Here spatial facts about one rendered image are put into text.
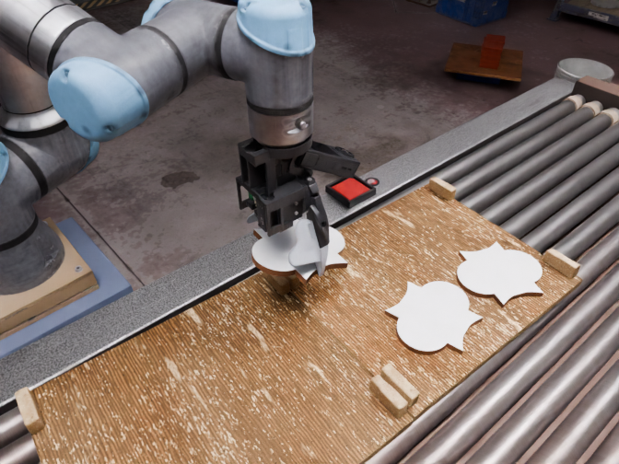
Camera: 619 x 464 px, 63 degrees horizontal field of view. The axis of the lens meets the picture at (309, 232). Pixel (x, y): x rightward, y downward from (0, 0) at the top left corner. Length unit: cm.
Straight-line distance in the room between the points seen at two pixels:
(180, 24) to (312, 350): 47
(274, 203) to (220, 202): 197
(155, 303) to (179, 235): 154
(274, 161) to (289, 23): 16
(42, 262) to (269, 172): 50
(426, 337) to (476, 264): 19
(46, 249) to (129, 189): 181
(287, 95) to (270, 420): 42
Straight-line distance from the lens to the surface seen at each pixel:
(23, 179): 91
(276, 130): 56
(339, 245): 75
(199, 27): 57
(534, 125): 142
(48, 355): 88
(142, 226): 251
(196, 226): 244
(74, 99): 50
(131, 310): 89
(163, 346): 80
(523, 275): 92
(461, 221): 101
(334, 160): 65
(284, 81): 53
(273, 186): 61
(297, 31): 52
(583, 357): 88
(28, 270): 97
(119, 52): 51
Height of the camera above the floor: 156
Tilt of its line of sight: 42 degrees down
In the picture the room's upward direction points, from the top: straight up
